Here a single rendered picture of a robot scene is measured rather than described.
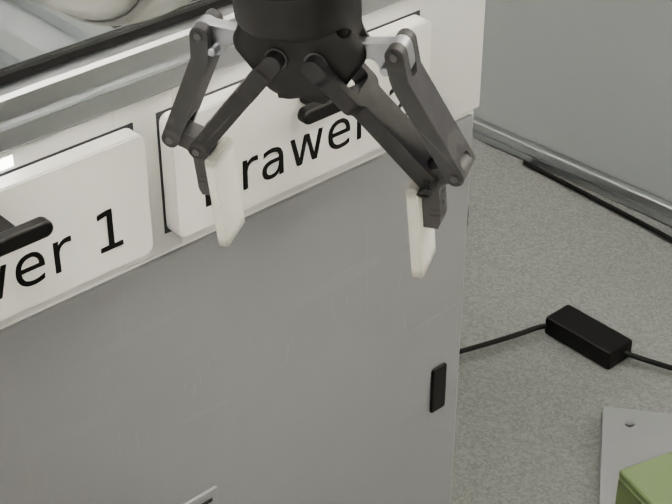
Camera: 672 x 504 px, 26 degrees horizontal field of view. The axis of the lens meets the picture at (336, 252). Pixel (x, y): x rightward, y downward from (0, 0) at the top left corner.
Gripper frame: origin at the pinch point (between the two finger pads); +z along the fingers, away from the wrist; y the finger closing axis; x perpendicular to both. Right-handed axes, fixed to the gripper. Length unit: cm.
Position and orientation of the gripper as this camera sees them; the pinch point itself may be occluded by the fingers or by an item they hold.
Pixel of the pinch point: (324, 235)
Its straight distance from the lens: 95.7
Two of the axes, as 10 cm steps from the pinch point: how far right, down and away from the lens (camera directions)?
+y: -9.3, -1.5, 3.2
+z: 0.9, 7.9, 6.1
